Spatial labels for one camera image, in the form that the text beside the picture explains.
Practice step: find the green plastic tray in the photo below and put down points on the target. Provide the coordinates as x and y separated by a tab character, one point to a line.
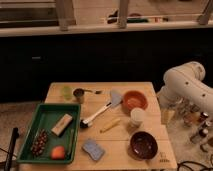
45	117

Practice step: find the metal cup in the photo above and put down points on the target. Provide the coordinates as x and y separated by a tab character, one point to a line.
79	95

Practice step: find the black stand pole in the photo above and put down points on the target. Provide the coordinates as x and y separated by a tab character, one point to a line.
12	143

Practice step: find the blue sponge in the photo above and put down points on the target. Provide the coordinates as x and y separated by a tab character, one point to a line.
94	150

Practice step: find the orange bowl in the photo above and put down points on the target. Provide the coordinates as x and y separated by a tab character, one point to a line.
132	99

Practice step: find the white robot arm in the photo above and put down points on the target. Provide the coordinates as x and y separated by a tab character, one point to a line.
185	81

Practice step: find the white handled spatula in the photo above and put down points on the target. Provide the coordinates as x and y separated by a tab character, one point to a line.
115	99

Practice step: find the red orange fruit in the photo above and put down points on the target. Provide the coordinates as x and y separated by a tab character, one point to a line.
58	153

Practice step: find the wooden block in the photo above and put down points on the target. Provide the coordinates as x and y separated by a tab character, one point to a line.
61	124

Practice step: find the yellow banana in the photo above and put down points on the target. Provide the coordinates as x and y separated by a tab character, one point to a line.
110	124

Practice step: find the dark grape bunch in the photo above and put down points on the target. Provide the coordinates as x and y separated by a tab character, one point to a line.
39	143

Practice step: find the green plastic cup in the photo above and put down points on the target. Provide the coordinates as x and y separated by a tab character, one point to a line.
66	93

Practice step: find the dark brown bowl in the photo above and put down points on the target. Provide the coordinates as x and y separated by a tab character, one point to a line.
143	145

